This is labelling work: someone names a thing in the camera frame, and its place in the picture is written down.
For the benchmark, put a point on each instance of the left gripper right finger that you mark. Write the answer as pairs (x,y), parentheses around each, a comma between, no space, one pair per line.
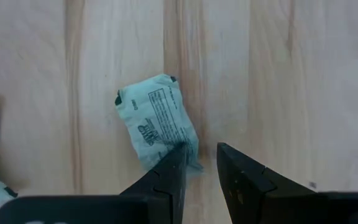
(241,180)

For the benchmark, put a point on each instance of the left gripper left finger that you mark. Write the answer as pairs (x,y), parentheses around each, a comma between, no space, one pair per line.
(169,180)

